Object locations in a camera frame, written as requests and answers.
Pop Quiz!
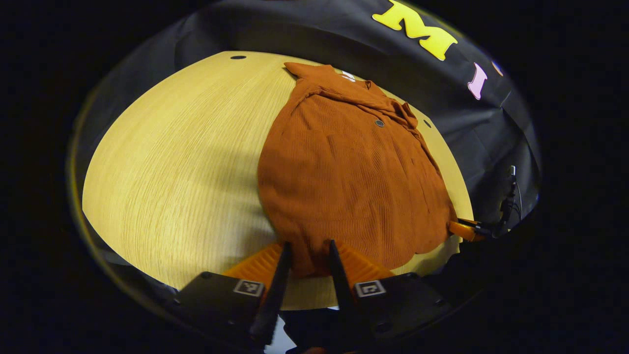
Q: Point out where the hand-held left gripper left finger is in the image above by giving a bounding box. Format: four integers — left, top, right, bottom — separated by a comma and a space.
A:
172, 241, 293, 350

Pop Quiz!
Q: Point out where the orange knit cardigan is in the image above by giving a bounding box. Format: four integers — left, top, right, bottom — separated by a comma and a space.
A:
257, 61, 460, 280

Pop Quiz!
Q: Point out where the thin black cable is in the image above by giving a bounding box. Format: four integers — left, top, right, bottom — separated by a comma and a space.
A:
508, 166, 523, 222

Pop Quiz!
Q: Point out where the black backdrop cloth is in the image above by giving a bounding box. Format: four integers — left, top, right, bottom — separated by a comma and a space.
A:
71, 0, 542, 232

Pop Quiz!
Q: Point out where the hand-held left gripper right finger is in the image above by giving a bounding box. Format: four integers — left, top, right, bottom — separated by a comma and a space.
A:
327, 239, 452, 347

